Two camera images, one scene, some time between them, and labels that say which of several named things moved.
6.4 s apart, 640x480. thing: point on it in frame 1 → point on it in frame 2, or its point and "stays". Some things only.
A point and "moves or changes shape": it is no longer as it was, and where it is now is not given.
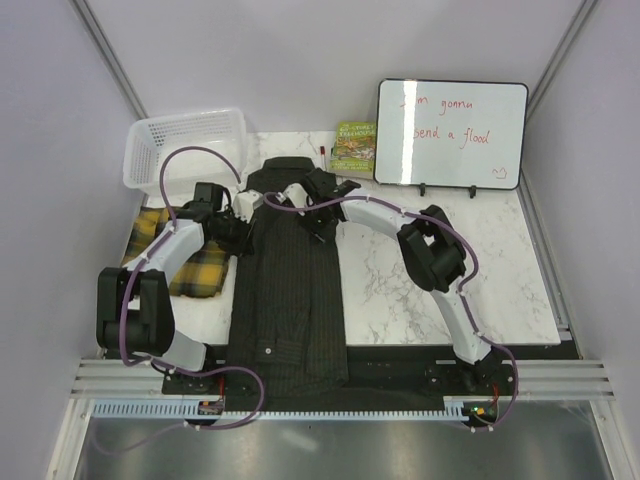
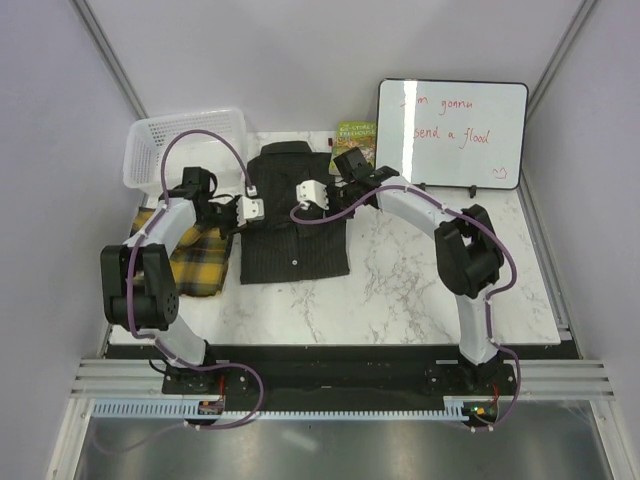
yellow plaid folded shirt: (203, 271) stays
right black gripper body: (315, 222) → (340, 198)
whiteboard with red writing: (450, 133) stays
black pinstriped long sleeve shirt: (287, 325) moves or changes shape
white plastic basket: (148, 140) stays
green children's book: (353, 154) stays
